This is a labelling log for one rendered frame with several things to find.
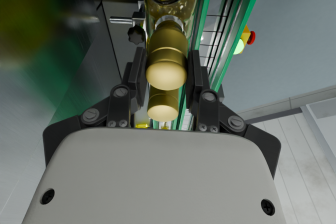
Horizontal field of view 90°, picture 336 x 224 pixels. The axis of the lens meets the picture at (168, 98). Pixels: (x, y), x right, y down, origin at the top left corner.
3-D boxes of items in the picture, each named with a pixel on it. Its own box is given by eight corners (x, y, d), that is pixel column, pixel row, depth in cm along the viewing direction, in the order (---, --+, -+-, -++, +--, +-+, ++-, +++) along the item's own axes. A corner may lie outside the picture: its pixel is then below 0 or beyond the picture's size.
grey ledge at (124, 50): (111, -16, 42) (98, 4, 35) (147, -14, 42) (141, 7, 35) (142, 141, 117) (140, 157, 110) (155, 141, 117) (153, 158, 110)
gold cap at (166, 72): (148, 25, 14) (141, 57, 12) (189, 27, 14) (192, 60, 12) (150, 58, 17) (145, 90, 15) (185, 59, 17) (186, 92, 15)
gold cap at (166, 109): (144, 79, 20) (139, 110, 17) (170, 69, 19) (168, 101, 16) (160, 96, 23) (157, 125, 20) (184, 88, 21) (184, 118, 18)
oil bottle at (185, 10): (157, -56, 28) (139, -2, 15) (191, -54, 28) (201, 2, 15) (158, -17, 33) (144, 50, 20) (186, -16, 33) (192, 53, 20)
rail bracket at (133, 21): (118, -9, 35) (99, 24, 26) (151, -8, 35) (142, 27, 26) (121, 10, 38) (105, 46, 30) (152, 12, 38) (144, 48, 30)
